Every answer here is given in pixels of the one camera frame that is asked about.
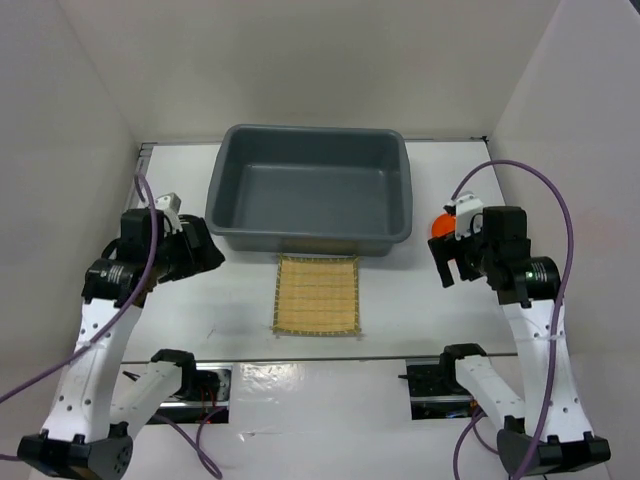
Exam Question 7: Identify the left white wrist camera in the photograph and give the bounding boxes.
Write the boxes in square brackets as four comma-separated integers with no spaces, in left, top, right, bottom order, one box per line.
[154,192,181,222]

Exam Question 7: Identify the orange plastic plate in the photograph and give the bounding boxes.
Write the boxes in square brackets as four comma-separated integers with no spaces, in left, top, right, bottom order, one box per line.
[431,213,456,238]

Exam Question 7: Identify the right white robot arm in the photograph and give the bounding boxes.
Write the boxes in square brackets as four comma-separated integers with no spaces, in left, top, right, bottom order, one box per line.
[428,195,611,478]

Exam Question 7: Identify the purple cable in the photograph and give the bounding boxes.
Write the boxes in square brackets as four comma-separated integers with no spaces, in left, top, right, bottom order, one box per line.
[449,159,574,476]
[0,169,224,480]

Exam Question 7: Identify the grey plastic bin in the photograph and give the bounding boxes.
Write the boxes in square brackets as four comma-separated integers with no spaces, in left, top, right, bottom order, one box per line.
[204,124,413,257]

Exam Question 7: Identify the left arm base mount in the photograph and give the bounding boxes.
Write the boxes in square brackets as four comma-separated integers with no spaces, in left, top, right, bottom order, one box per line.
[122,363,234,425]

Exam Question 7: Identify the bamboo woven mat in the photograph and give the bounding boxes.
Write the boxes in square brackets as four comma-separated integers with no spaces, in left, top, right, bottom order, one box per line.
[271,254,361,337]

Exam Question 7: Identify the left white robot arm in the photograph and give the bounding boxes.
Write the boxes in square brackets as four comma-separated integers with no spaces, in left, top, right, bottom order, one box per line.
[17,207,225,479]

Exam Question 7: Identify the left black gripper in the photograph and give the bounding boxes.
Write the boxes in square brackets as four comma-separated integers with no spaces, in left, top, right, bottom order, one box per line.
[150,217,225,283]

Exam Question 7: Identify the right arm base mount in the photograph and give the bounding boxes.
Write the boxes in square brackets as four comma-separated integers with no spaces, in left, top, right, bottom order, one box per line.
[398,358,477,421]

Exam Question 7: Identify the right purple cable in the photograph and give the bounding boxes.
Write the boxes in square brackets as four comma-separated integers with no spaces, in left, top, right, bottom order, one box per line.
[449,159,574,476]

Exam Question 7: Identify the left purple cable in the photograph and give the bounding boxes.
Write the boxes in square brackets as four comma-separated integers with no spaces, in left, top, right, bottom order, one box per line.
[0,169,224,480]

